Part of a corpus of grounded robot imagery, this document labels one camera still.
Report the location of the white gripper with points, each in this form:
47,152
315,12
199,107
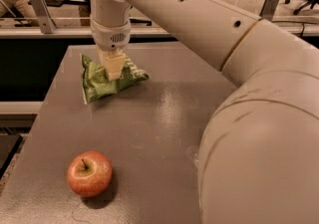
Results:
111,38

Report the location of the green jalapeno chip bag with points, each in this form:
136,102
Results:
96,85

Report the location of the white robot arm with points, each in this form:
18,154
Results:
258,160

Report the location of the red apple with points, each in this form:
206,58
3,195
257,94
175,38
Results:
89,174

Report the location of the left metal rail bracket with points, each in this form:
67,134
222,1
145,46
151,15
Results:
46,24

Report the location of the metal rail bracket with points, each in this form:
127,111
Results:
46,24
268,9

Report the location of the metal guard rail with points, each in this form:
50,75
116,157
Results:
299,29

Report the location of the right metal rail bracket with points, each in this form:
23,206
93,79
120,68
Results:
268,9

